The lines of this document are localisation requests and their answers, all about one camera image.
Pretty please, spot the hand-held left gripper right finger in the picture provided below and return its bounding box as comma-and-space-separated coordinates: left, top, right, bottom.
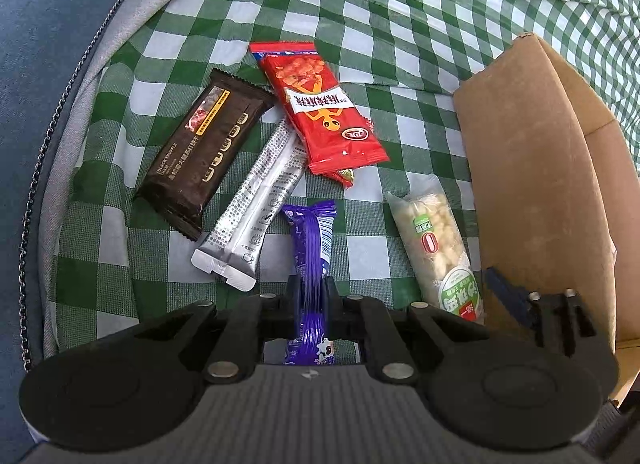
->
324, 276, 491, 386

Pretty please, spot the grey sofa cushion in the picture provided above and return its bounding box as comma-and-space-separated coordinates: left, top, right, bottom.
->
20, 0, 176, 370

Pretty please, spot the clear peanut packet green label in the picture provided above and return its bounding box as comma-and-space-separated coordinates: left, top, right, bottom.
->
386, 174, 487, 327

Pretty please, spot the small red candy packet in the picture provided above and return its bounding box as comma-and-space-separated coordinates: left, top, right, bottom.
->
327, 168, 357, 189

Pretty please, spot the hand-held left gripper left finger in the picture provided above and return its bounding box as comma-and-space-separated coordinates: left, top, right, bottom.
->
132, 275, 302, 386

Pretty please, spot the dark brown chocolate packet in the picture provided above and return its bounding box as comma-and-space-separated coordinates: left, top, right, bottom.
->
132, 68, 276, 242

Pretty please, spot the green checkered cloth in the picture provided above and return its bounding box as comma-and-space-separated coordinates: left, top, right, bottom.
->
42, 0, 640, 375

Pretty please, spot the silver coffee sachet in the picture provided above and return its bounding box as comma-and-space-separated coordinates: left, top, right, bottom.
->
191, 119, 306, 292

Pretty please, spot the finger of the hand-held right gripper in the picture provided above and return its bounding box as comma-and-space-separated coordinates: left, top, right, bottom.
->
485, 267, 599, 361

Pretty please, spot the red snack packet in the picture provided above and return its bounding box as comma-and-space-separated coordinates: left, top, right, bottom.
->
249, 41, 391, 177

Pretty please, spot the cardboard box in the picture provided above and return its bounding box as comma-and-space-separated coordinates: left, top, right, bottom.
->
452, 32, 640, 405

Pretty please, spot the purple candy bar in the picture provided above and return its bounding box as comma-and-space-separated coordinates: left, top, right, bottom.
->
282, 200, 337, 367

